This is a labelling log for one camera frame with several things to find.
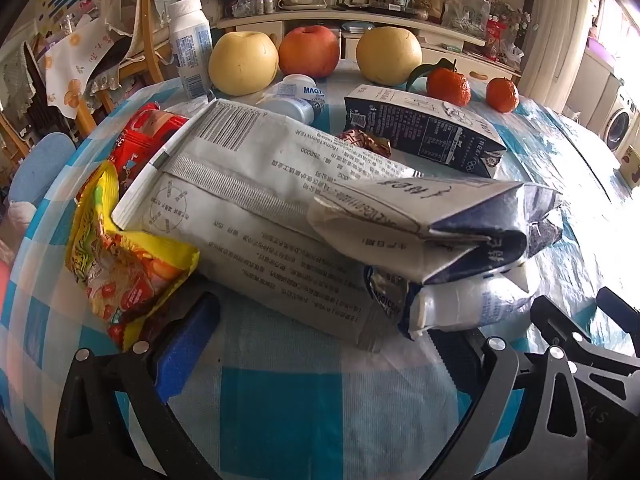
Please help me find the wooden chair with towel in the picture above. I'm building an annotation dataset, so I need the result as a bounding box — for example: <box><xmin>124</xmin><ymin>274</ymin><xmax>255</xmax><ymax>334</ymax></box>
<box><xmin>117</xmin><ymin>0</ymin><xmax>188</xmax><ymax>91</ymax></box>

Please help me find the yellow pear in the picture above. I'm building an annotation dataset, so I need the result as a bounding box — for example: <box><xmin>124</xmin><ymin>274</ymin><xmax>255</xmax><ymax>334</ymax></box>
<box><xmin>356</xmin><ymin>26</ymin><xmax>423</xmax><ymax>86</ymax></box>

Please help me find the blue round stool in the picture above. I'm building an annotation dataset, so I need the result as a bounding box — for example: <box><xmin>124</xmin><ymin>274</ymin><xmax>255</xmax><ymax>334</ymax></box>
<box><xmin>10</xmin><ymin>132</ymin><xmax>76</xmax><ymax>203</ymax></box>

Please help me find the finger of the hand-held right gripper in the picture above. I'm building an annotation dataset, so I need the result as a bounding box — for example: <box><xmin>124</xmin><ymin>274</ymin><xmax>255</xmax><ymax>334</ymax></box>
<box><xmin>529</xmin><ymin>296</ymin><xmax>640</xmax><ymax>383</ymax></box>
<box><xmin>595</xmin><ymin>287</ymin><xmax>640</xmax><ymax>332</ymax></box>

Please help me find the red snack bag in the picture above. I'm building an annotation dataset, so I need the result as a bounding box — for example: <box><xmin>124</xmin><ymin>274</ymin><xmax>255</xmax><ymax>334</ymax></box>
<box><xmin>485</xmin><ymin>17</ymin><xmax>506</xmax><ymax>61</ymax></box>

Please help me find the blue checked tablecloth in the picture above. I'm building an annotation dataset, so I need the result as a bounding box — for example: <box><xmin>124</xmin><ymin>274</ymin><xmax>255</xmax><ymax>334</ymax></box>
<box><xmin>0</xmin><ymin>60</ymin><xmax>640</xmax><ymax>480</ymax></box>

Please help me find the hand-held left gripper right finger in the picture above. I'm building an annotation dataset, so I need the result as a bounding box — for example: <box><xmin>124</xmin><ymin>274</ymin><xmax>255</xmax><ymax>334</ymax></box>
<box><xmin>410</xmin><ymin>327</ymin><xmax>591</xmax><ymax>480</ymax></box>

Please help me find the white curtain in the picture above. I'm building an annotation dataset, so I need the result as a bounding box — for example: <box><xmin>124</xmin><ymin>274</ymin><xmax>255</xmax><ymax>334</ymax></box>
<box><xmin>520</xmin><ymin>0</ymin><xmax>608</xmax><ymax>111</ymax></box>

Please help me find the yellow snack wrapper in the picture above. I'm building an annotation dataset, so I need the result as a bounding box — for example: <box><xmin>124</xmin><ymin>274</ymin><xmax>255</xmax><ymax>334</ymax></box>
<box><xmin>65</xmin><ymin>160</ymin><xmax>201</xmax><ymax>353</ymax></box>

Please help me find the dark blue milk carton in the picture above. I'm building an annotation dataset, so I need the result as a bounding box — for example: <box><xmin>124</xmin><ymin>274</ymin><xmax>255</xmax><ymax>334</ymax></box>
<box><xmin>344</xmin><ymin>84</ymin><xmax>508</xmax><ymax>180</ymax></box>

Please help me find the white washing machine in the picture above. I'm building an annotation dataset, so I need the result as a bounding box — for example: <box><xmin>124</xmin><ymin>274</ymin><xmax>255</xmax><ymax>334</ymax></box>
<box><xmin>597</xmin><ymin>80</ymin><xmax>640</xmax><ymax>153</ymax></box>

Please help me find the red snack wrapper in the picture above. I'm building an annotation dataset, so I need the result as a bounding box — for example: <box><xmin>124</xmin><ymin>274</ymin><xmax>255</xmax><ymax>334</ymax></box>
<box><xmin>107</xmin><ymin>102</ymin><xmax>191</xmax><ymax>196</ymax></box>

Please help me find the red apple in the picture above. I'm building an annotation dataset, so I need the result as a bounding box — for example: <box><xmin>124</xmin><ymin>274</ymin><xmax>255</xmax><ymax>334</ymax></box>
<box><xmin>278</xmin><ymin>25</ymin><xmax>342</xmax><ymax>79</ymax></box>

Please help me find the large white barcode pouch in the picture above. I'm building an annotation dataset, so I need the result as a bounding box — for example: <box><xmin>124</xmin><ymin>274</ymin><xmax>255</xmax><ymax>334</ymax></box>
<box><xmin>111</xmin><ymin>99</ymin><xmax>431</xmax><ymax>353</ymax></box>

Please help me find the tall white plastic bottle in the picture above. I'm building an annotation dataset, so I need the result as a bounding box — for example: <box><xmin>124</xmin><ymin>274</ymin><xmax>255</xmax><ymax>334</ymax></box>
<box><xmin>167</xmin><ymin>0</ymin><xmax>213</xmax><ymax>101</ymax></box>

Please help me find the clear plastic gift bag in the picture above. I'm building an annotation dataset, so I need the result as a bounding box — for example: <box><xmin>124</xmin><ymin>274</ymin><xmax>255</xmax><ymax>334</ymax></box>
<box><xmin>442</xmin><ymin>0</ymin><xmax>491</xmax><ymax>38</ymax></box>

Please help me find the tangerine with leaf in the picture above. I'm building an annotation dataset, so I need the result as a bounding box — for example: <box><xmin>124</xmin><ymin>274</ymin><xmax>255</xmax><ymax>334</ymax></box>
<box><xmin>406</xmin><ymin>58</ymin><xmax>472</xmax><ymax>107</ymax></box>

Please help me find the brown foil candy wrapper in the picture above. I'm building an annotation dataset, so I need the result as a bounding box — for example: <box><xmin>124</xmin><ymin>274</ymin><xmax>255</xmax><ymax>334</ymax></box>
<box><xmin>336</xmin><ymin>129</ymin><xmax>392</xmax><ymax>157</ymax></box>

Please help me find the crushed white blue milk carton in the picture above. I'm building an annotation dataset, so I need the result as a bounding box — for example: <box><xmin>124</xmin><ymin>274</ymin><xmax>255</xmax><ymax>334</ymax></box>
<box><xmin>306</xmin><ymin>176</ymin><xmax>565</xmax><ymax>286</ymax></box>

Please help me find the yellow apple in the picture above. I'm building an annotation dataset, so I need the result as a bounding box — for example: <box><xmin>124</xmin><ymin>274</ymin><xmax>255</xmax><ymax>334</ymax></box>
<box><xmin>207</xmin><ymin>31</ymin><xmax>280</xmax><ymax>97</ymax></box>

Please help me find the small tangerine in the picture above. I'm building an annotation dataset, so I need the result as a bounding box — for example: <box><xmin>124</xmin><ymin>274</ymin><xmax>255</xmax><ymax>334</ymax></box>
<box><xmin>486</xmin><ymin>77</ymin><xmax>520</xmax><ymax>113</ymax></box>

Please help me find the cream tv cabinet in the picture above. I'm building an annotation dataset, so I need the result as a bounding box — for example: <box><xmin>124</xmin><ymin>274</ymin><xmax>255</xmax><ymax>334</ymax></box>
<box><xmin>215</xmin><ymin>7</ymin><xmax>523</xmax><ymax>86</ymax></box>

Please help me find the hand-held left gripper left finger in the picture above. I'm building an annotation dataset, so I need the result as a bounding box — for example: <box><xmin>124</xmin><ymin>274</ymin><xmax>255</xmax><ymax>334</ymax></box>
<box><xmin>54</xmin><ymin>290</ymin><xmax>223</xmax><ymax>480</ymax></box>

